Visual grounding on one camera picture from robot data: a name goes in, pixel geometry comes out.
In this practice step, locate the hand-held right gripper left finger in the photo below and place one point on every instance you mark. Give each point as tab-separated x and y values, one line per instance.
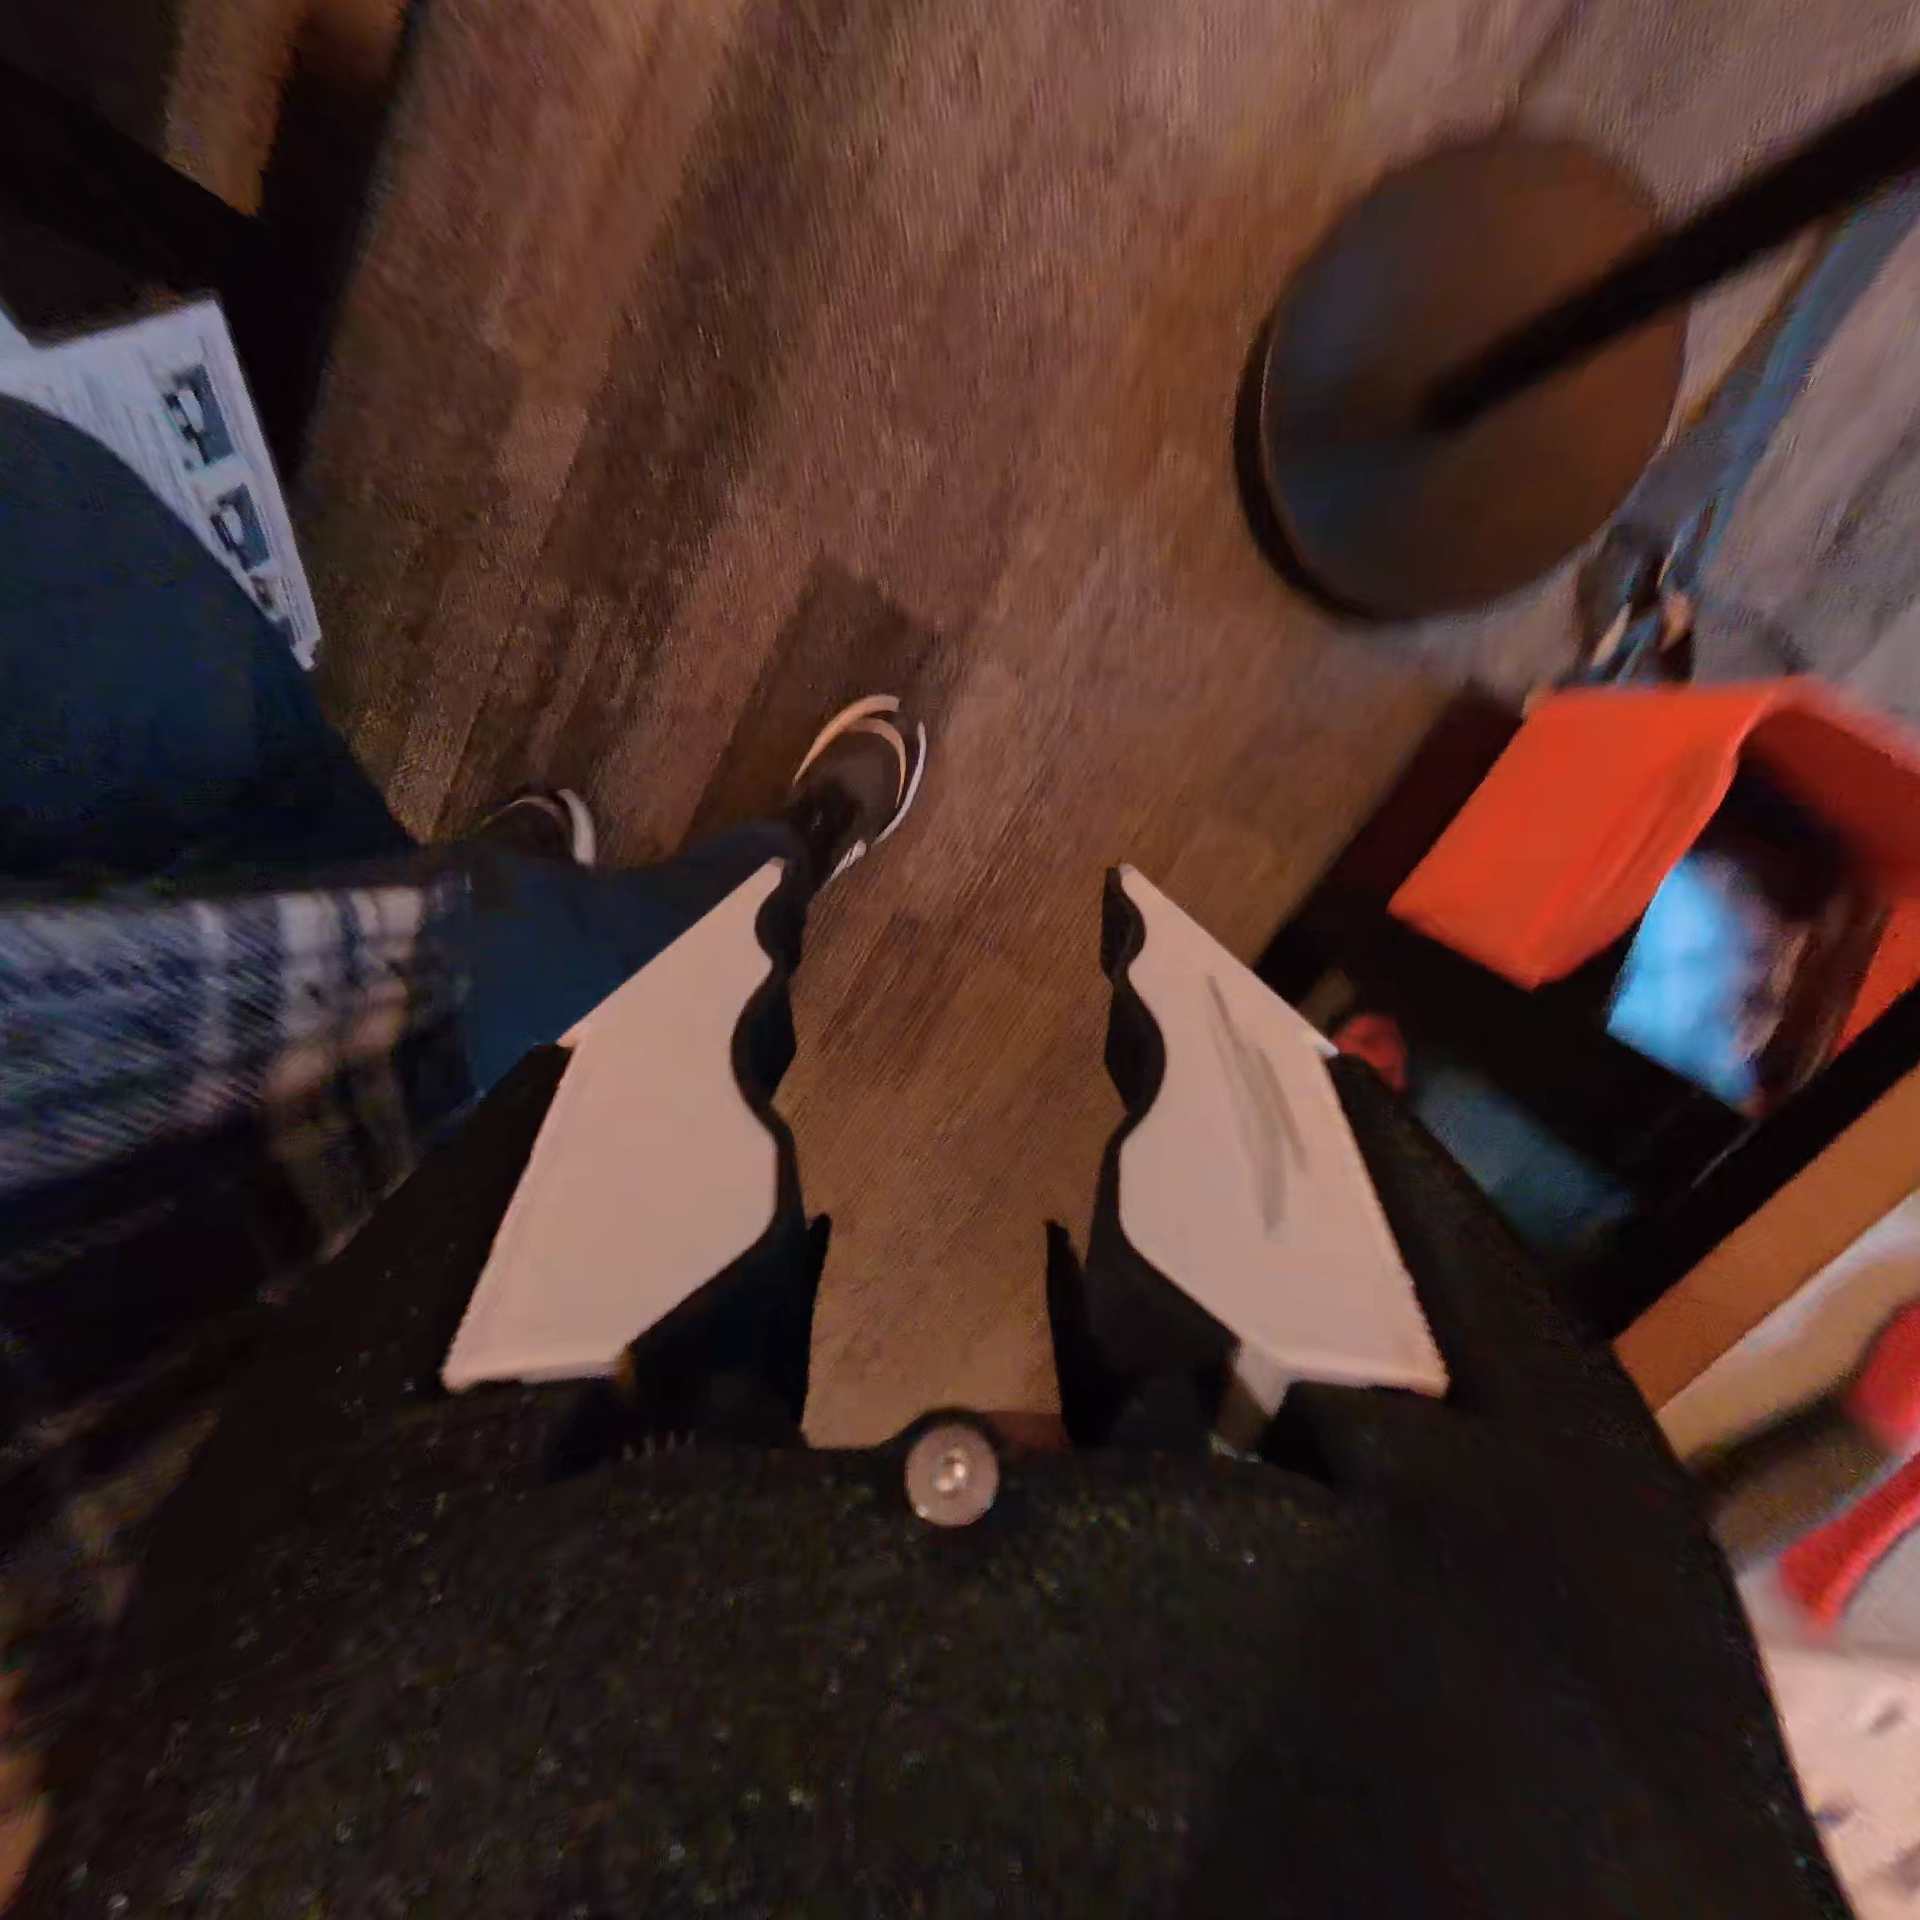
615	1200

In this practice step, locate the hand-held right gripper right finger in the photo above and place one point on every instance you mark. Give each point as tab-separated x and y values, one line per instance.
1276	1200

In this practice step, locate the black table foot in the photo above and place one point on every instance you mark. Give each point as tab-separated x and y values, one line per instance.
1501	1126

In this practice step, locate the black sneaker white stripe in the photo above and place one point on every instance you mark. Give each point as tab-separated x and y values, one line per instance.
541	819
863	780

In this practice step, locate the wooden plank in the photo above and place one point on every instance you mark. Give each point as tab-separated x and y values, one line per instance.
1772	1246

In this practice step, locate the orange plastic bin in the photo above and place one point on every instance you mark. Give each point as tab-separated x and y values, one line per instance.
1621	827

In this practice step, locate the person's leg in jeans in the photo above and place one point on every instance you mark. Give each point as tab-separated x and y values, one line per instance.
122	662

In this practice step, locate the black floor stand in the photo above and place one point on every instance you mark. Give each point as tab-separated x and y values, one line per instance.
1441	391

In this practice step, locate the printed paper sheets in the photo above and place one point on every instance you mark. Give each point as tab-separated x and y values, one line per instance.
196	452

